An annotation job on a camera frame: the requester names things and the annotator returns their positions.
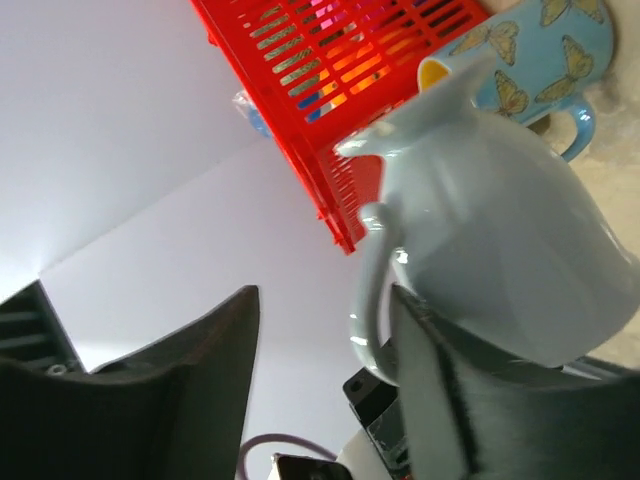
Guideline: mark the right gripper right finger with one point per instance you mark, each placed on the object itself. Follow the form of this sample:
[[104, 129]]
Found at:
[[473, 411]]

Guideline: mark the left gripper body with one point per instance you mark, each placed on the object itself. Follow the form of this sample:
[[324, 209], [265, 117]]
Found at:
[[376, 407]]

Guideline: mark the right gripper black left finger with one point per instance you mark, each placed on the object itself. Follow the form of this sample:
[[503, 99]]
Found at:
[[174, 409]]

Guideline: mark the grey mug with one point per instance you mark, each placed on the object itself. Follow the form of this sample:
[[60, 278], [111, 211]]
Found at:
[[480, 218]]

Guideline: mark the blue mug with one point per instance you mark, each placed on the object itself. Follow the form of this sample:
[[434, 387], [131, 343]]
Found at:
[[547, 54]]

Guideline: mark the blue white plastic bag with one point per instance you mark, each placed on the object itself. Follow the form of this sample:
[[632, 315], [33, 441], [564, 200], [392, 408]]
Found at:
[[246, 107]]

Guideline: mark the red plastic basket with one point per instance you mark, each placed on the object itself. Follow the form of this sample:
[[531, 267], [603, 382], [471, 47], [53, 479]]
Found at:
[[316, 71]]

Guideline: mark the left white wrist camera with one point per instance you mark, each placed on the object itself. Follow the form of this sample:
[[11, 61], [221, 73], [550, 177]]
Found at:
[[356, 460]]

